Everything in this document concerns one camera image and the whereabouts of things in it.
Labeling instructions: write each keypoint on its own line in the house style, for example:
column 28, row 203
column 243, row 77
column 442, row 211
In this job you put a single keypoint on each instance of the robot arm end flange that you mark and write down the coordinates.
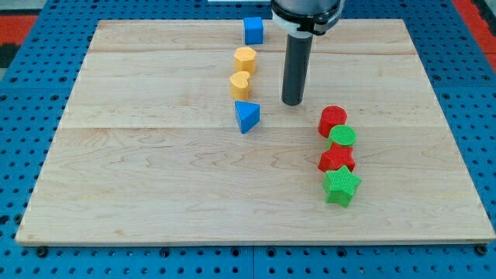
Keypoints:
column 305, row 18

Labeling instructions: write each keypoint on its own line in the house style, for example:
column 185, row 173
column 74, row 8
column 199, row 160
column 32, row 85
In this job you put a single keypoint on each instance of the light wooden board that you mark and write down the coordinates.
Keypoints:
column 148, row 152

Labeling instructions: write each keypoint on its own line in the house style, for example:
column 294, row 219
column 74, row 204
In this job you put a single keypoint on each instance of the blue triangle block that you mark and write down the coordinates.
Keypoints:
column 247, row 115

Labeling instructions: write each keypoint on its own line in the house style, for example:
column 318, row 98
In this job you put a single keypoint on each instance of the yellow heart block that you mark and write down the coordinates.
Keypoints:
column 239, row 84

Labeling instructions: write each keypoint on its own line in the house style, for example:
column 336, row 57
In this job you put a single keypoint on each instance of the yellow hexagon block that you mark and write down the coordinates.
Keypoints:
column 245, row 59

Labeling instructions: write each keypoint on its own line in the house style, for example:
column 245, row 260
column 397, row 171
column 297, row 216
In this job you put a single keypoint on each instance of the red cylinder block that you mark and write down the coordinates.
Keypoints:
column 331, row 116

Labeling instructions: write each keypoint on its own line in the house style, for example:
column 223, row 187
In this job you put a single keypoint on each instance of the red star block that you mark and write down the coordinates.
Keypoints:
column 337, row 156

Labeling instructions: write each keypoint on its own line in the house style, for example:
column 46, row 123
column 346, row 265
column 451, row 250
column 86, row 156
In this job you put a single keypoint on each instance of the green cylinder block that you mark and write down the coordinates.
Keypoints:
column 343, row 135

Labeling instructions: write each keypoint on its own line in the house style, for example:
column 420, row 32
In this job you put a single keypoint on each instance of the green star block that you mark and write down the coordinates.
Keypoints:
column 340, row 186

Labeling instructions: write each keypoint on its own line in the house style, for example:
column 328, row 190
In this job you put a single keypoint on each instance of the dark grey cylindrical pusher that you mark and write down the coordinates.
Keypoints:
column 295, row 69

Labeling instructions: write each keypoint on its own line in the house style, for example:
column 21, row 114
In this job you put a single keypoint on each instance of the blue cube block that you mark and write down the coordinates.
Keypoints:
column 253, row 30

